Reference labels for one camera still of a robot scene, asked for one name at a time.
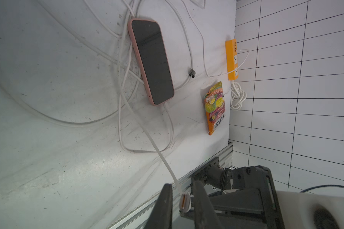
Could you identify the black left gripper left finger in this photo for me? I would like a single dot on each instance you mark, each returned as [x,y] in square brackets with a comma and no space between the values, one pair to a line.
[161,215]

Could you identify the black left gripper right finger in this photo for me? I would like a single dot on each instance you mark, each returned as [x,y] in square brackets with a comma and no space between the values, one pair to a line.
[205,216]

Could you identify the colourful candy bag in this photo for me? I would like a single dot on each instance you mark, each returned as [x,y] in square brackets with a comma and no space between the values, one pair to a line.
[214,103]

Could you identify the orange power strip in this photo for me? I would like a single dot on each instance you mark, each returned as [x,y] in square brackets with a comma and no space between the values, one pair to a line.
[231,59]

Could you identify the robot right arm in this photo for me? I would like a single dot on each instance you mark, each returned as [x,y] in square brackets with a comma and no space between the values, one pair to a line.
[246,198]

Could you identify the phone pink case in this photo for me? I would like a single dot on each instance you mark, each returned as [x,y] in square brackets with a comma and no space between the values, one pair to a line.
[149,48]

